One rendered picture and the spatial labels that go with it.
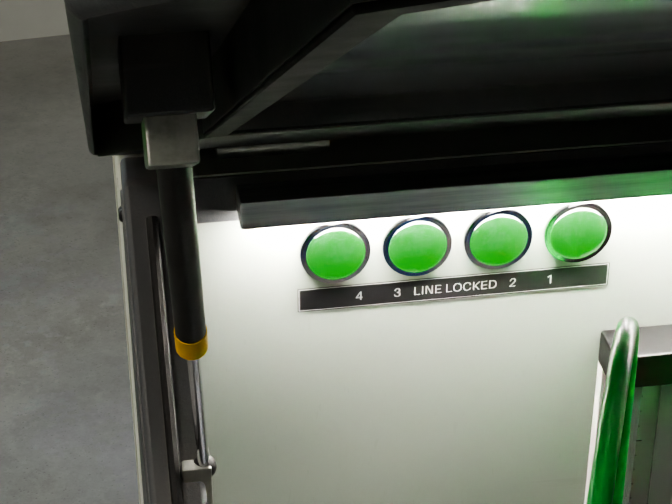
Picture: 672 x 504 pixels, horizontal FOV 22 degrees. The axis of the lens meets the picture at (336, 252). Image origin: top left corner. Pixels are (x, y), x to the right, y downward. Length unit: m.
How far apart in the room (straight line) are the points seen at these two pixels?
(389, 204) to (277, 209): 0.08
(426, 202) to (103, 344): 2.45
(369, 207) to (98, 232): 2.84
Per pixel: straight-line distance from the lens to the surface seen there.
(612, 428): 0.98
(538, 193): 1.19
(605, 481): 0.96
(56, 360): 3.56
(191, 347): 0.97
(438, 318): 1.27
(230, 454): 1.31
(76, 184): 4.20
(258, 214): 1.16
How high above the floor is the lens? 2.01
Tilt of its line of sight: 31 degrees down
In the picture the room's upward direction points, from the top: straight up
